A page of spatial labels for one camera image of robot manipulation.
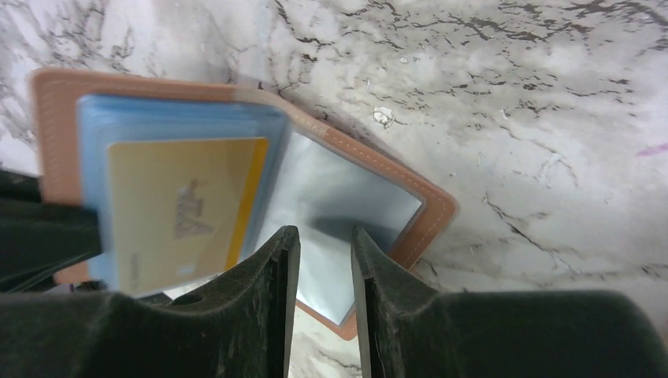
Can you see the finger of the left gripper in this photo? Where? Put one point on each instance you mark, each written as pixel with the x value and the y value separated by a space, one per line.
pixel 39 239

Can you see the brown leather card holder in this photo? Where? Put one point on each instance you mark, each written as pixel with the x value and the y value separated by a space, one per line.
pixel 315 177

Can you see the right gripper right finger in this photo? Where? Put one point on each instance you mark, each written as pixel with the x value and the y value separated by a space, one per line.
pixel 408 329

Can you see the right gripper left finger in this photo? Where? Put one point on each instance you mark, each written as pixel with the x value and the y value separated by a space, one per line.
pixel 236 325

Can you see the credit card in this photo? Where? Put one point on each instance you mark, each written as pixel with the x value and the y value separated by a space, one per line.
pixel 180 209

